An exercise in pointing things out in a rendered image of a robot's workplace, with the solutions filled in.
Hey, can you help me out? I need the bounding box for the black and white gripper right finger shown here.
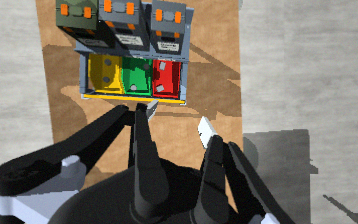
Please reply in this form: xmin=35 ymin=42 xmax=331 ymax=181
xmin=194 ymin=117 xmax=295 ymax=224

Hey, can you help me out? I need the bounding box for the green open bin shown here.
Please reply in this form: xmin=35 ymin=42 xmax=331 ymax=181
xmin=121 ymin=57 xmax=153 ymax=96

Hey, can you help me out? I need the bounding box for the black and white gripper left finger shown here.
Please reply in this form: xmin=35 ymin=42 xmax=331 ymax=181
xmin=0 ymin=99 xmax=169 ymax=224

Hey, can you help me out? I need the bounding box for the grey shelf rack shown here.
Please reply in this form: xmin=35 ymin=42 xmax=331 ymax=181
xmin=73 ymin=2 xmax=194 ymax=105

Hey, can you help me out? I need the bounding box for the red bin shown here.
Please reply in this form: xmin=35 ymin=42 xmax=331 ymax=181
xmin=152 ymin=60 xmax=181 ymax=98

